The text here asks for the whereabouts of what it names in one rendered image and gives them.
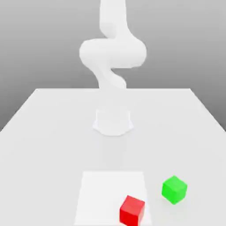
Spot small red cube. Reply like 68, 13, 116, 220
119, 195, 146, 226

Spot small green cube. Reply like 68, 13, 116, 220
161, 175, 188, 205

